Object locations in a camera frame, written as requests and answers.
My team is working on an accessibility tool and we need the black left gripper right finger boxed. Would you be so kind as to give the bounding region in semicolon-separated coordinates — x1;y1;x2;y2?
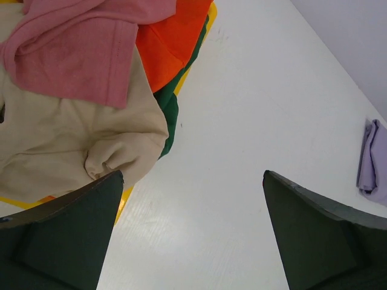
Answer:
262;170;386;289

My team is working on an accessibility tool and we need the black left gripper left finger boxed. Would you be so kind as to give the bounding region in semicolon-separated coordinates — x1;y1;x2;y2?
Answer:
1;171;124;289

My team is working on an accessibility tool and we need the pink t-shirt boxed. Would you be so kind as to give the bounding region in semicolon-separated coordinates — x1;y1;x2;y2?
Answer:
1;0;176;109

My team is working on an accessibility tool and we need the yellow plastic bin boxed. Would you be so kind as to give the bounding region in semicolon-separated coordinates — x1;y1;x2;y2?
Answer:
1;2;217;224

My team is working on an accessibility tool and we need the folded lavender t-shirt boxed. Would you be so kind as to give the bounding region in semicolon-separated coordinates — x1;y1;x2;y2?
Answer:
357;120;386;206

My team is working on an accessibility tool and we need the beige t-shirt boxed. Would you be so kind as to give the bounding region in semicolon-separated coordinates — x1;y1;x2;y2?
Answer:
1;2;169;202

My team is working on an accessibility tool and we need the green t-shirt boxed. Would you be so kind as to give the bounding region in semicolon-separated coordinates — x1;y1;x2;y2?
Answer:
153;16;209;158

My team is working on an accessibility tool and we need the orange t-shirt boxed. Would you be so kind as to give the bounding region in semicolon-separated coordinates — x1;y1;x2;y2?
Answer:
136;0;212;92

